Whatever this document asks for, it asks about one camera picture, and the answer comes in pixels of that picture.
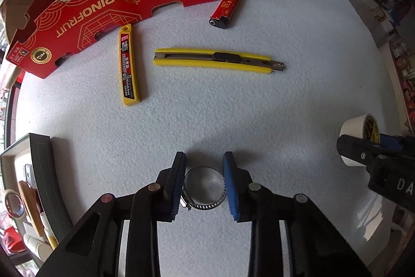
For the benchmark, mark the white rectangular tray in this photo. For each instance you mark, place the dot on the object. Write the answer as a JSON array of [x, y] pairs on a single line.
[[42, 160]]

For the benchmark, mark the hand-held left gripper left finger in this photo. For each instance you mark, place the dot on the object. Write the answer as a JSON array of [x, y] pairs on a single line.
[[175, 186]]

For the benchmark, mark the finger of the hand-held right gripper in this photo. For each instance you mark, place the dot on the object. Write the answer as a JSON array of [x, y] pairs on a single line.
[[389, 140], [353, 150]]

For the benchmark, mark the yellow utility knife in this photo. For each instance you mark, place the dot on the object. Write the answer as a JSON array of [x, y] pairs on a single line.
[[194, 58]]

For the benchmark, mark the small white tape roll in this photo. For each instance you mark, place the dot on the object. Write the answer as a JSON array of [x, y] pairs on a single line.
[[351, 129]]

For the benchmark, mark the masking tape roll blue label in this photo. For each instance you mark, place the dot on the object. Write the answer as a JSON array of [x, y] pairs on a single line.
[[5, 199]]

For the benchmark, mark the red cardboard box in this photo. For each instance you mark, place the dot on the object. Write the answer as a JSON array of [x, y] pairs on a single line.
[[97, 14]]

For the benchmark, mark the red lighter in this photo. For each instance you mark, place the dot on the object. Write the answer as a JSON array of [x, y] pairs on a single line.
[[227, 7]]

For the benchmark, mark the white yellow-label medicine bottle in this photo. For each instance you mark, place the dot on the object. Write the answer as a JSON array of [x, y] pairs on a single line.
[[48, 231]]

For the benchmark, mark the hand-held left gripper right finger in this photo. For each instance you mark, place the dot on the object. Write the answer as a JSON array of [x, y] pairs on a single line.
[[231, 186]]

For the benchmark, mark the yellow blade case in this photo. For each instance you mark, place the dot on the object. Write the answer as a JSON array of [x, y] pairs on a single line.
[[128, 69]]

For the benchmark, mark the grey rectangular block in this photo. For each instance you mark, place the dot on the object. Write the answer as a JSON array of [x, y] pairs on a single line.
[[29, 174]]

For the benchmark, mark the plain white bottle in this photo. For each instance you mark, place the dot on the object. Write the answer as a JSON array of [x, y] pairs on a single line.
[[37, 247]]

